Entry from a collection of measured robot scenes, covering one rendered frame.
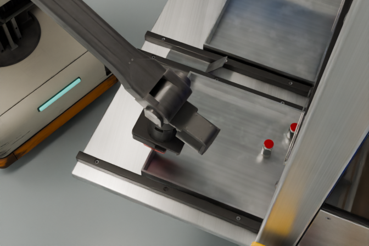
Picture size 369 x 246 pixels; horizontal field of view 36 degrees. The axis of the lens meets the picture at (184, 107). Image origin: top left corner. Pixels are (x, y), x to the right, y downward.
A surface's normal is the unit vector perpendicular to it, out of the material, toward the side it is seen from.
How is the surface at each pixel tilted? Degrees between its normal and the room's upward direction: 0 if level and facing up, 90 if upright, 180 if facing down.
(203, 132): 16
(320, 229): 90
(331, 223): 90
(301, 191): 90
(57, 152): 0
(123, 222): 0
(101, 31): 35
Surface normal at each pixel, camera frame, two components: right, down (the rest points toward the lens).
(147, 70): 0.36, -0.01
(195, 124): 0.08, -0.24
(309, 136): -0.39, 0.80
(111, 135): 0.01, -0.50
